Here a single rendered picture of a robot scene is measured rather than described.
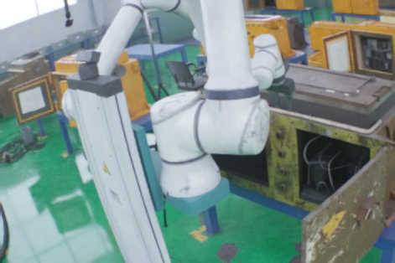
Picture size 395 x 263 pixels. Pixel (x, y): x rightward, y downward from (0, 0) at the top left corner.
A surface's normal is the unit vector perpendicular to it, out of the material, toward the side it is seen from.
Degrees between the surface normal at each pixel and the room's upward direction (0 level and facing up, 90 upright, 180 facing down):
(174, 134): 89
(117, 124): 90
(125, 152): 90
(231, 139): 93
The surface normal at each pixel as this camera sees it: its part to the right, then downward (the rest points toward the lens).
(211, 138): -0.44, 0.40
